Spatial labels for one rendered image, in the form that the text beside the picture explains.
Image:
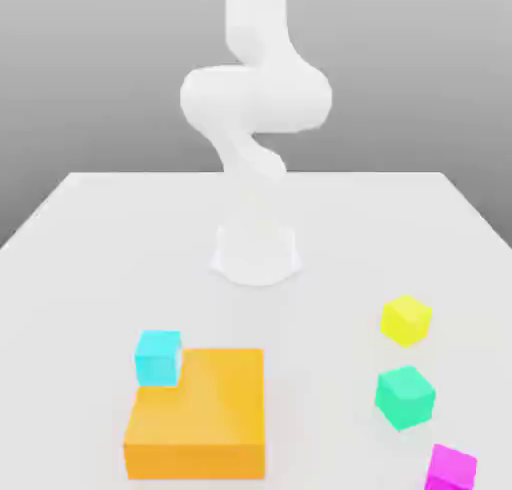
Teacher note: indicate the small green cube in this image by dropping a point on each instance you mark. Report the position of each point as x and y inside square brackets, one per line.
[404, 400]

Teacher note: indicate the small magenta cube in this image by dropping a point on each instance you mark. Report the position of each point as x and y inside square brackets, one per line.
[450, 470]

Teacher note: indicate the large orange box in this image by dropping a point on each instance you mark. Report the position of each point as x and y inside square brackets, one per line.
[208, 418]

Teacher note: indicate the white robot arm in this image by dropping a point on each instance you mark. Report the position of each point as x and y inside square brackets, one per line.
[256, 98]

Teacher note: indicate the small cyan cube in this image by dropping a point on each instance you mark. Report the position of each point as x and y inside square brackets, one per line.
[156, 360]

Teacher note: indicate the small yellow cube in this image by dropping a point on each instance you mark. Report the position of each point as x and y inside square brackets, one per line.
[404, 322]

